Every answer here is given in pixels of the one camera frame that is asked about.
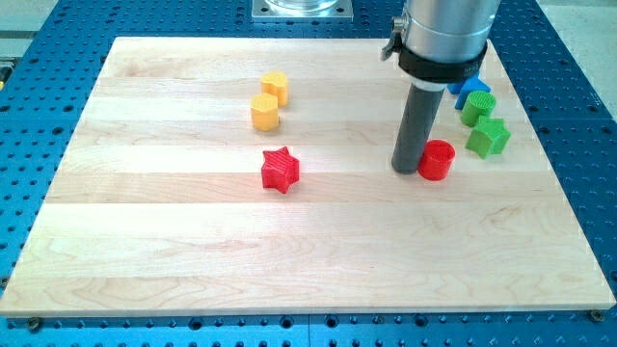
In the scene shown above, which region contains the blue triangle block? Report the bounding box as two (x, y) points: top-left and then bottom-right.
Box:
(455, 77), (492, 110)

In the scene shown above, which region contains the green star block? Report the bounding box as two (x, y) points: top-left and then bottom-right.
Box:
(466, 116), (511, 159)

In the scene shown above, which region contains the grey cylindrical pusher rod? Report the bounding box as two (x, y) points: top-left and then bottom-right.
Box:
(391, 79), (445, 174)

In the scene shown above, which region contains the red cylinder block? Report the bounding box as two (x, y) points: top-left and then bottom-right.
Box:
(417, 139), (456, 181)

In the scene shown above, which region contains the board clamp screw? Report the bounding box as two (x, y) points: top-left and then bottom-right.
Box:
(588, 309), (604, 323)
(26, 317), (42, 334)

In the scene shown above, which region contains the green cylinder block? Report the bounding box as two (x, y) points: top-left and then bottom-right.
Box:
(461, 91), (496, 127)

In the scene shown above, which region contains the yellow hexagon block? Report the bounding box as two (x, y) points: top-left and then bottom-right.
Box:
(251, 93), (280, 131)

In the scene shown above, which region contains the blue block behind arm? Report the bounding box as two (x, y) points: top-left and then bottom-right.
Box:
(447, 81), (465, 94)

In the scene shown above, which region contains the yellow heart block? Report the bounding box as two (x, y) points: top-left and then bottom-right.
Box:
(260, 71), (288, 106)

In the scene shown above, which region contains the red star block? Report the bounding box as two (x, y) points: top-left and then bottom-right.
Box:
(261, 147), (300, 194)

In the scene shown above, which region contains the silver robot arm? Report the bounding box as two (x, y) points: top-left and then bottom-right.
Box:
(380, 0), (500, 174)

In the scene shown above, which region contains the left board clamp screw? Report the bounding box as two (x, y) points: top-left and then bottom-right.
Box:
(26, 317), (42, 334)

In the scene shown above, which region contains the wooden board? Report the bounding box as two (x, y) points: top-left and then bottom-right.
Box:
(1, 37), (615, 317)

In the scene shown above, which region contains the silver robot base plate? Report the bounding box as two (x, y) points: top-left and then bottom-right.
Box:
(251, 0), (354, 22)

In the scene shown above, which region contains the right board clamp screw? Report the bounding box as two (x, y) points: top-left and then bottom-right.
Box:
(588, 309), (604, 323)

